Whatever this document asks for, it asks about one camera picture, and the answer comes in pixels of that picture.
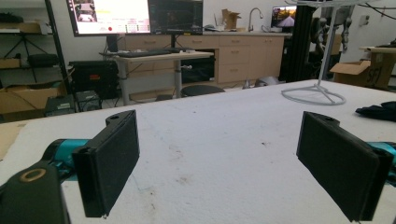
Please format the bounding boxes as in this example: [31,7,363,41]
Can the dark computer monitor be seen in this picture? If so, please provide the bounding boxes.
[147,0,205,35]

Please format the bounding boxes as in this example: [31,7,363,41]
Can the light wooden desk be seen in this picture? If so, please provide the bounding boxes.
[99,49,215,106]

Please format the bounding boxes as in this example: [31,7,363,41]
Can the black round stool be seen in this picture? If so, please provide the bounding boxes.
[180,84,226,98]

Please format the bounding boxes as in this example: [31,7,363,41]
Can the black metal column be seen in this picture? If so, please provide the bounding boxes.
[284,4,317,83]

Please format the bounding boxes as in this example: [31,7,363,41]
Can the small screen with picture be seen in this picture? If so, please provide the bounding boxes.
[270,5,298,30]

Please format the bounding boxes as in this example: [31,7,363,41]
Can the metal faucet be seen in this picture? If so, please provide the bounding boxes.
[247,7,264,33]

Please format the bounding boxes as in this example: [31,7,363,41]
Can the black computer box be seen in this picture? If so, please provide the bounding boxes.
[75,90,103,112]

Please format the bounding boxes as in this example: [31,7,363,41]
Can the black keyboard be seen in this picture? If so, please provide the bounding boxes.
[116,49,173,59]

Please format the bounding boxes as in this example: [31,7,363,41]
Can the small cardboard box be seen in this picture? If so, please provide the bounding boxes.
[221,8,242,32]

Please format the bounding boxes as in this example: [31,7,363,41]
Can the black equipment case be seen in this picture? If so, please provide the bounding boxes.
[68,59,120,101]

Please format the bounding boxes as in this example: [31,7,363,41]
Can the bright computer monitor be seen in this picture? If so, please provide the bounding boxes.
[65,0,152,37]

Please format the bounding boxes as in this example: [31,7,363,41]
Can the large cardboard box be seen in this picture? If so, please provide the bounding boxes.
[0,81,68,123]

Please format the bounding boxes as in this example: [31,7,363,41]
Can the white metal stand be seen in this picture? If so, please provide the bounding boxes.
[280,0,375,106]

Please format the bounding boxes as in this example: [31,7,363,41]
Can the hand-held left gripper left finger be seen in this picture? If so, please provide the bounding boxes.
[71,109,141,218]

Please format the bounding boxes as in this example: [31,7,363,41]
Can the grey electronic device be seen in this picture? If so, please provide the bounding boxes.
[44,94,77,118]

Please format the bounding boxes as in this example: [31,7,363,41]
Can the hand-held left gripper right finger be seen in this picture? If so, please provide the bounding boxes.
[295,110,394,223]

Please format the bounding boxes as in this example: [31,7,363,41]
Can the black shelf rack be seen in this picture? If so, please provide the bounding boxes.
[0,0,70,94]

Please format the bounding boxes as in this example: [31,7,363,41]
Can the dark cloth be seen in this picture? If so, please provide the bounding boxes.
[355,101,396,122]

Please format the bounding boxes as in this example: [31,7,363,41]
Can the open cardboard box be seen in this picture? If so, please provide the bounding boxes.
[330,46,396,91]

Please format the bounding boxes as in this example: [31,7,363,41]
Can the wooden cabinet with drawers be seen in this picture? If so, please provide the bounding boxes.
[124,32,292,86]

